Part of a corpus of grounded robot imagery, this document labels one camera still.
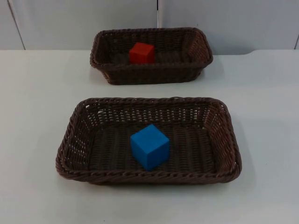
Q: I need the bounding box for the blue cube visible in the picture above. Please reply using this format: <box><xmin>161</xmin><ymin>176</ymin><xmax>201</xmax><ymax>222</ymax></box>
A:
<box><xmin>130</xmin><ymin>124</ymin><xmax>170</xmax><ymax>172</ymax></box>

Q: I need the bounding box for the dark brown wicker basket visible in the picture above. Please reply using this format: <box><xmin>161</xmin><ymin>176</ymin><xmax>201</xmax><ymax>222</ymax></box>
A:
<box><xmin>55</xmin><ymin>97</ymin><xmax>242</xmax><ymax>185</ymax></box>
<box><xmin>90</xmin><ymin>27</ymin><xmax>214</xmax><ymax>86</ymax></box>

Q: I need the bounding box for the red cube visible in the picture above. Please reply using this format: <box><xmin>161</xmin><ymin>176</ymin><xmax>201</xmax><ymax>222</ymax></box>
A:
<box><xmin>129</xmin><ymin>42</ymin><xmax>156</xmax><ymax>64</ymax></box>

